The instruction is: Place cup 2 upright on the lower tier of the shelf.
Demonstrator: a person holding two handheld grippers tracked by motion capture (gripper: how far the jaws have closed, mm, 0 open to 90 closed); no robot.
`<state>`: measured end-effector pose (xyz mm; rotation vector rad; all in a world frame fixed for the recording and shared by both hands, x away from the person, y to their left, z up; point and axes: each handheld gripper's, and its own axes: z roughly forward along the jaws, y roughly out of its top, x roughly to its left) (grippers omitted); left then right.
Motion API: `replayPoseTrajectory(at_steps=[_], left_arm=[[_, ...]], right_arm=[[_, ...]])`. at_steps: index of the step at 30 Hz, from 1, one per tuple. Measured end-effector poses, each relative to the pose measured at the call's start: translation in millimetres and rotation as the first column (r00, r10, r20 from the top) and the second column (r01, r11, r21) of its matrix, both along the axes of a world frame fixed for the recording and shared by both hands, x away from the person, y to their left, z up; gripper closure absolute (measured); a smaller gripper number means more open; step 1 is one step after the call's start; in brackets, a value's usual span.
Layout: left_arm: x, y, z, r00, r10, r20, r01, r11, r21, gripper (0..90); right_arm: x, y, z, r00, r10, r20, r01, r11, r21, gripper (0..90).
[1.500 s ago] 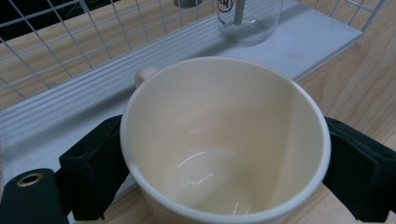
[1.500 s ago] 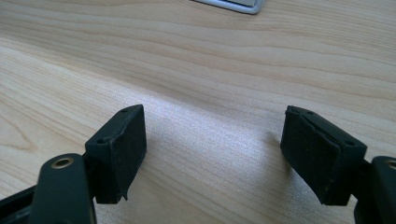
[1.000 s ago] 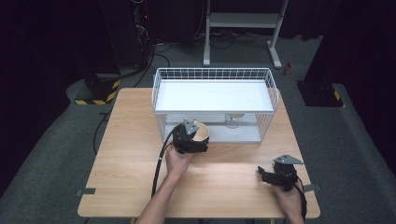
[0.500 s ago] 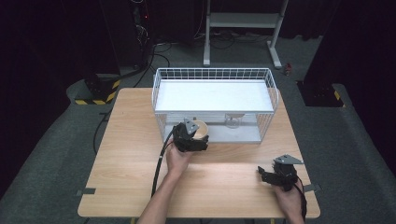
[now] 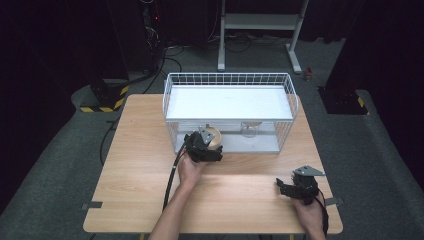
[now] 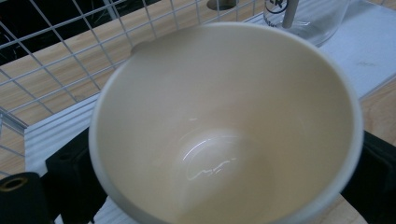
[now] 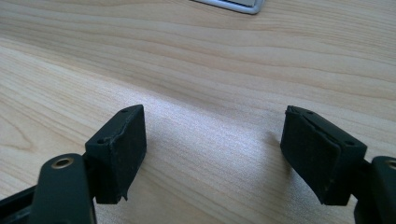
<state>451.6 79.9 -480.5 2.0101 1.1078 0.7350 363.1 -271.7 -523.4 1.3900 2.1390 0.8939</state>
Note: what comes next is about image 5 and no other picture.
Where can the clear glass conical flask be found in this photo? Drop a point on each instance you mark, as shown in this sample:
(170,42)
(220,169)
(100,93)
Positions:
(250,132)

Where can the white metal stand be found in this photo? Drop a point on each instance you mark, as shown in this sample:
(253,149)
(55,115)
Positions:
(260,21)

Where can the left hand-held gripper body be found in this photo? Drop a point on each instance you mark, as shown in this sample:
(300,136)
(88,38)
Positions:
(196,146)

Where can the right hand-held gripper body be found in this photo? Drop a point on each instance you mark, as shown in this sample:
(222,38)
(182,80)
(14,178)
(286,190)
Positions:
(306,186)

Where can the person's left hand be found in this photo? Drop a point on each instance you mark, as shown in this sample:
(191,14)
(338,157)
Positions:
(190,170)

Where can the small red floor object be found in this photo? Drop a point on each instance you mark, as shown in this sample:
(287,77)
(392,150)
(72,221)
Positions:
(308,74)

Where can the black base with yellow stripes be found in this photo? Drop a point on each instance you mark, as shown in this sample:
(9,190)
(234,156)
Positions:
(343,101)
(106,96)

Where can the black equipment tower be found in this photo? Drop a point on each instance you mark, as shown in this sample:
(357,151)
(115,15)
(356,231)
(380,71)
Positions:
(151,33)

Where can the grey tape strip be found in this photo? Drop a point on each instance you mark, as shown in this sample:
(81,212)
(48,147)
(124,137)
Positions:
(334,201)
(92,205)

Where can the wooden bowl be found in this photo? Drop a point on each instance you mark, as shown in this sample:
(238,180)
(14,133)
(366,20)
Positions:
(216,140)

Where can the person's right hand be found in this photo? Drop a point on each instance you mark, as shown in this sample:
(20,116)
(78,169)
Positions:
(310,216)

